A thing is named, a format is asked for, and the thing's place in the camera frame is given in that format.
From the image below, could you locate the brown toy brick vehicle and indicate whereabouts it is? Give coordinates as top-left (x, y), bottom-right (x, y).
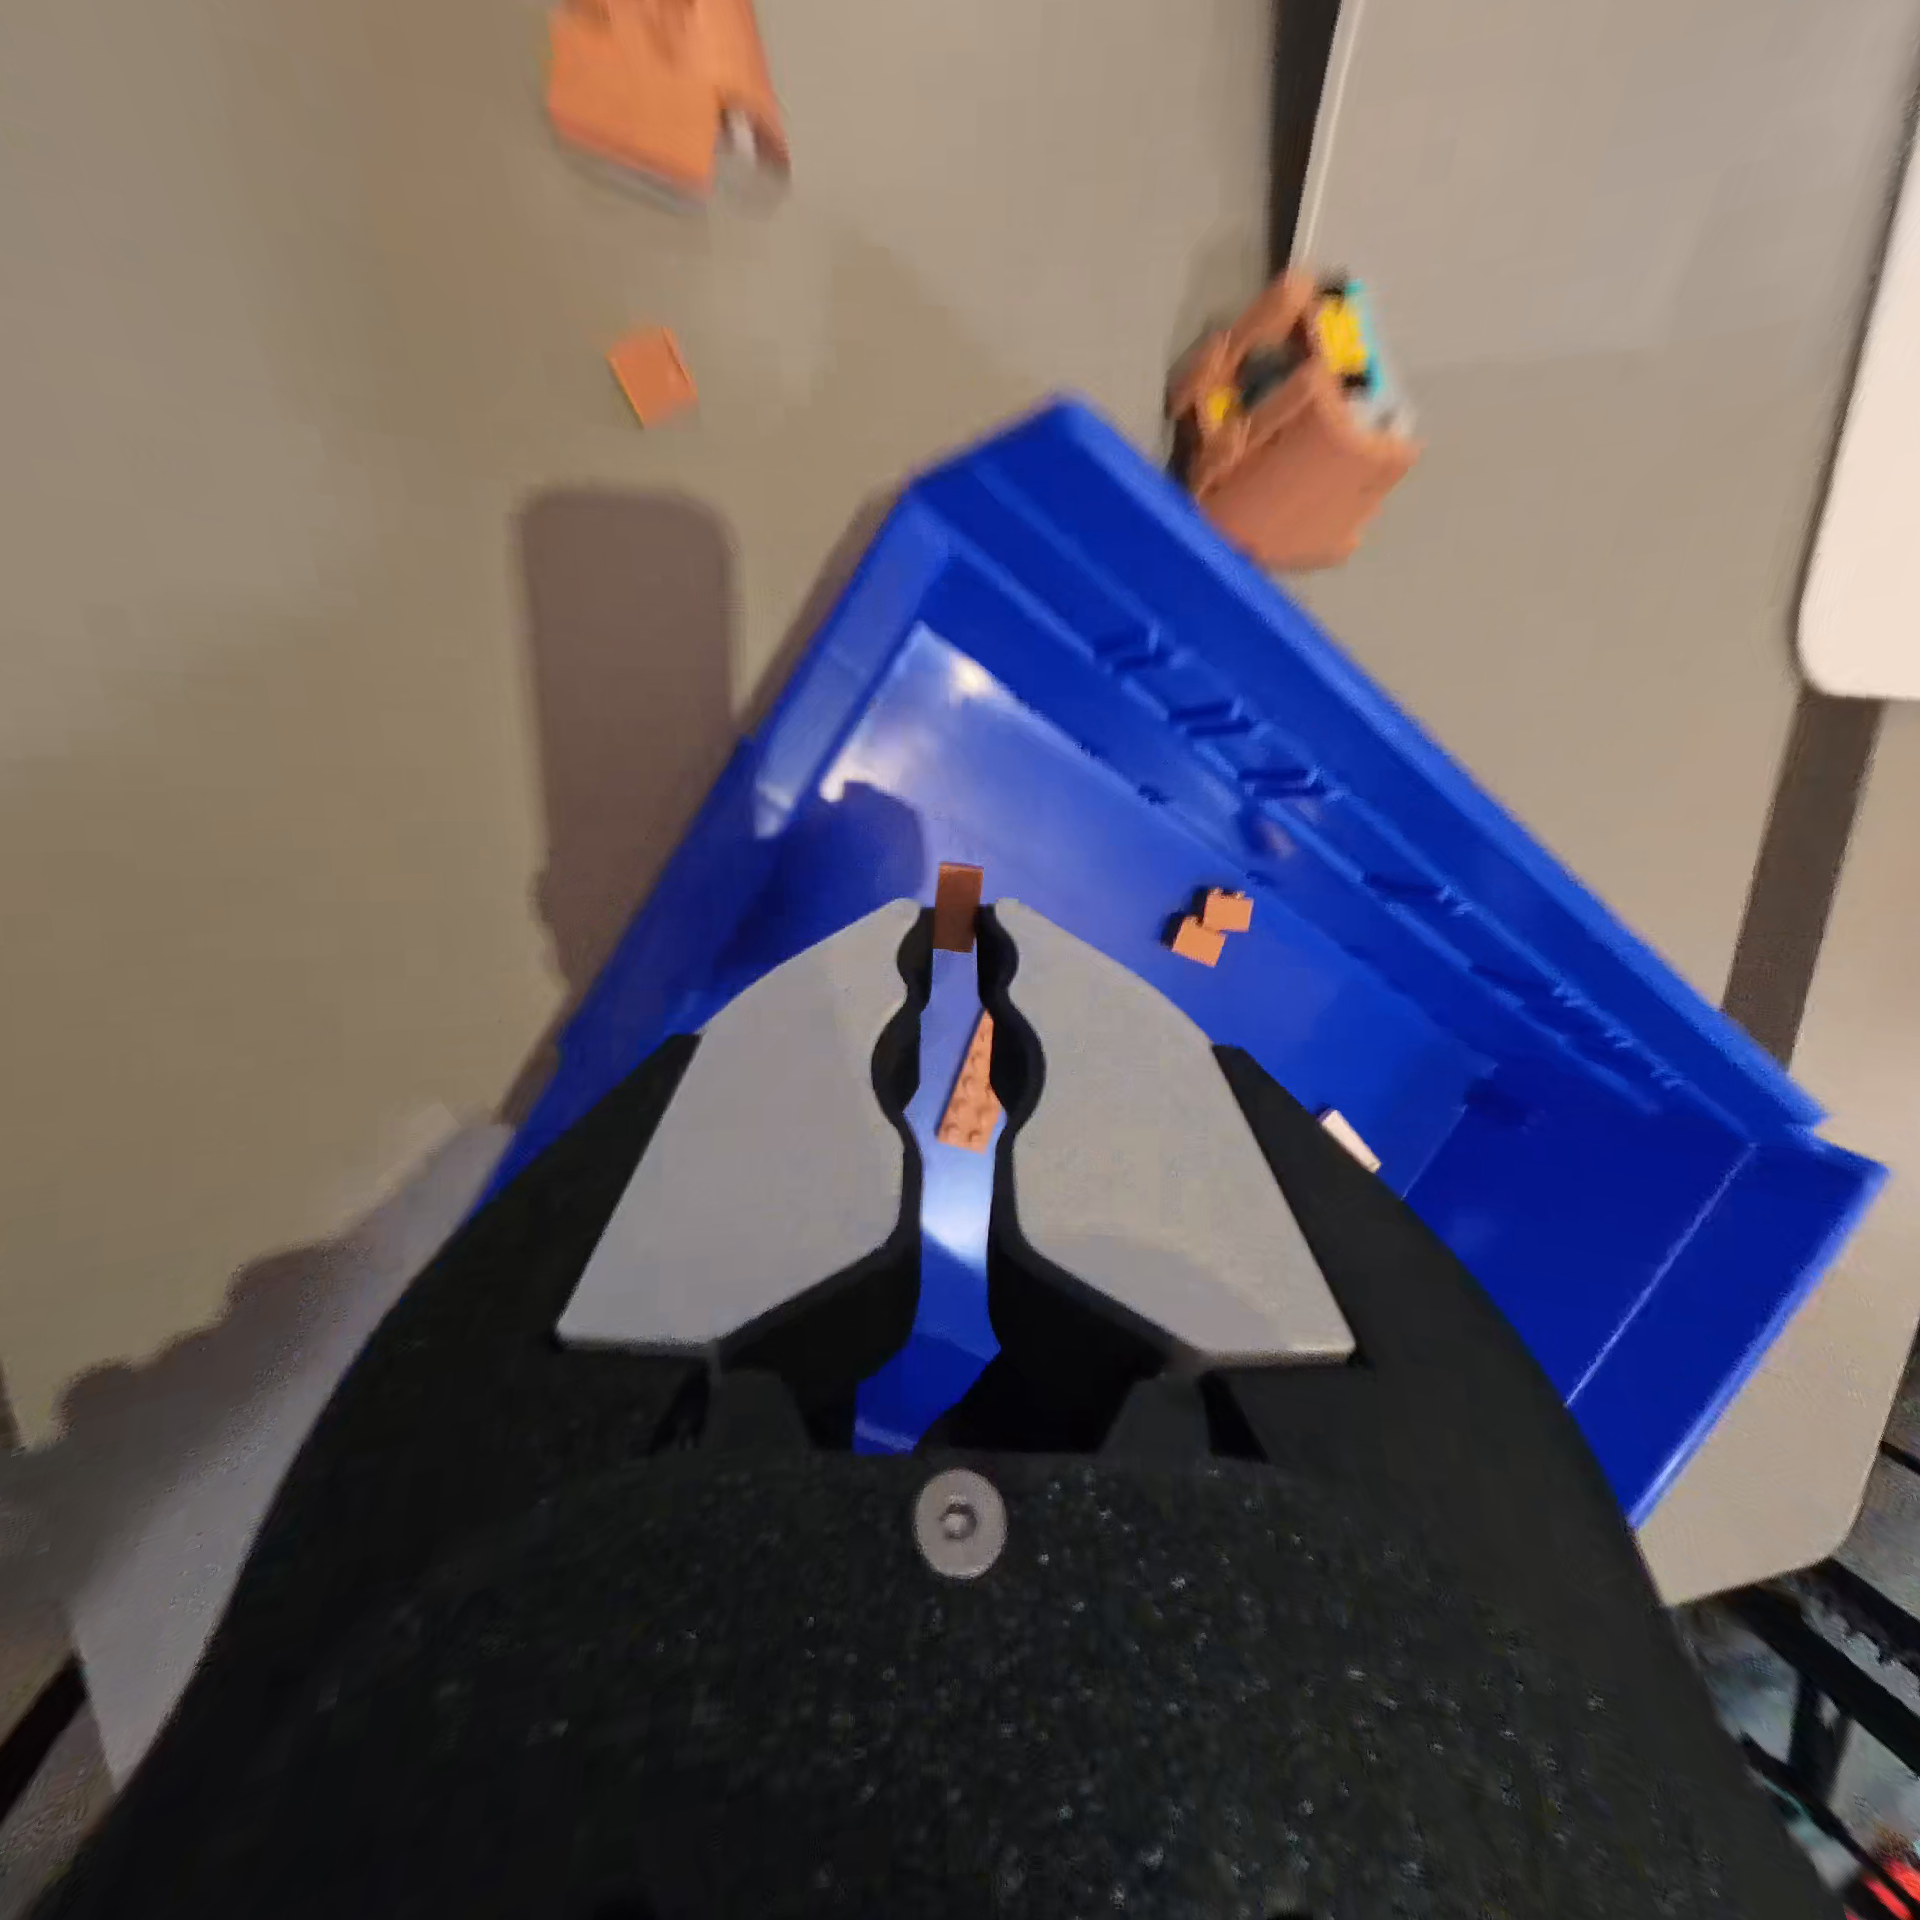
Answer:
top-left (1169, 270), bottom-right (1420, 572)

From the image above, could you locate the blue plastic bin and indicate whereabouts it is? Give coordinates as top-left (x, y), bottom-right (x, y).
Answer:
top-left (481, 394), bottom-right (1892, 1531)

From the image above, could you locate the flat brown brick tile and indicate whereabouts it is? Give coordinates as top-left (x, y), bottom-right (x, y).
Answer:
top-left (603, 326), bottom-right (702, 433)

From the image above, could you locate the brown toy brick assembly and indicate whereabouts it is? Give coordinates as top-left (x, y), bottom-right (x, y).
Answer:
top-left (547, 0), bottom-right (788, 203)

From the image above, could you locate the white stand with flat base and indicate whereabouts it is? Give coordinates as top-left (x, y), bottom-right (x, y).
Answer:
top-left (1795, 151), bottom-right (1920, 705)

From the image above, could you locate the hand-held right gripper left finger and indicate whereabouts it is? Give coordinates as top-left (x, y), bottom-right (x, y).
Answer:
top-left (552, 896), bottom-right (939, 1361)

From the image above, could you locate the long brown brick plate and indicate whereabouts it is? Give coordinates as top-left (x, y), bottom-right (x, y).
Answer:
top-left (937, 1014), bottom-right (1004, 1155)

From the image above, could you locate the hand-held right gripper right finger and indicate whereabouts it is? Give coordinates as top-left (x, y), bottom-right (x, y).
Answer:
top-left (971, 896), bottom-right (1364, 1368)

